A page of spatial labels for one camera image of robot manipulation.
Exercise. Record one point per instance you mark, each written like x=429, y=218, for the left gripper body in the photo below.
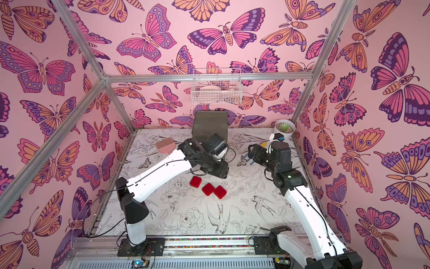
x=215, y=167

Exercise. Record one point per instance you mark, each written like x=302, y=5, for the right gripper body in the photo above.
x=257, y=153

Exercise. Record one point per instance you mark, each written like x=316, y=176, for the red brooch box top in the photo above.
x=195, y=181

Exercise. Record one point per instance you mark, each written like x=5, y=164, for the red brooch box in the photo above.
x=220, y=192
x=208, y=189
x=195, y=181

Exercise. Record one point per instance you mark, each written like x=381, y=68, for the three-tier drawer cabinet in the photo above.
x=208, y=123

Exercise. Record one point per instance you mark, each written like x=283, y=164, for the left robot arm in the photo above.
x=132, y=193

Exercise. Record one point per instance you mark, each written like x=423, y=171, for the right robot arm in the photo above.
x=321, y=249

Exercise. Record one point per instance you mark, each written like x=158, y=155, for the blue yellow garden fork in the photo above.
x=245, y=160

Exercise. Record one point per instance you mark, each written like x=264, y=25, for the white potted succulent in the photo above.
x=285, y=127

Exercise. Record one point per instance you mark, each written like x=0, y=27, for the pink dustpan brush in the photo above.
x=166, y=146

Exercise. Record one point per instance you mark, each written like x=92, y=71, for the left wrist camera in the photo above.
x=220, y=150

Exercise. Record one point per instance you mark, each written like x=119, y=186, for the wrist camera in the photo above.
x=220, y=150
x=276, y=137

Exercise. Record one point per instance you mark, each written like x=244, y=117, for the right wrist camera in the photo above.
x=276, y=137

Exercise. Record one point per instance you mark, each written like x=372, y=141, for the white wire basket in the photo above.
x=218, y=86

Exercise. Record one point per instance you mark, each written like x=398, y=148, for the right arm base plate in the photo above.
x=263, y=245

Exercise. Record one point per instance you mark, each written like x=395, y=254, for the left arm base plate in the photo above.
x=149, y=248

